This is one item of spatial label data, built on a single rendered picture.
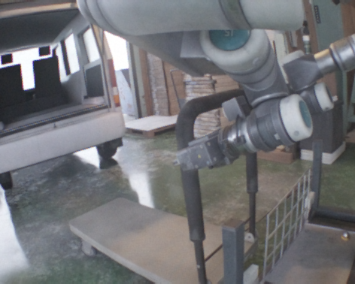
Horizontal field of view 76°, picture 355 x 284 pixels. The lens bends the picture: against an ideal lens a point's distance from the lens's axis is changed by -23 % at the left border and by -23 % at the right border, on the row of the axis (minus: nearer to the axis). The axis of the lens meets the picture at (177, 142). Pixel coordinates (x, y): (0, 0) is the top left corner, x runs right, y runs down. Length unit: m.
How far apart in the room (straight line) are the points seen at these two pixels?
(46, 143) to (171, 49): 2.20
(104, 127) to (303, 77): 2.14
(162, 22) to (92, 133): 2.41
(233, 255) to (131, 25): 0.41
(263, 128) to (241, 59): 0.20
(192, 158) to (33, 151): 2.03
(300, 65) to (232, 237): 0.49
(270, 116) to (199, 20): 0.32
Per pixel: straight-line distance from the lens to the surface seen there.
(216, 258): 1.00
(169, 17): 0.19
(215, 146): 0.54
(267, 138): 0.49
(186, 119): 0.62
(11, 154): 2.47
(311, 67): 0.76
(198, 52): 0.34
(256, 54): 0.31
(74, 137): 2.53
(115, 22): 0.21
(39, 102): 4.41
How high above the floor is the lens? 0.83
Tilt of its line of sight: 14 degrees down
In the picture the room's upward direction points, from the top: 8 degrees counter-clockwise
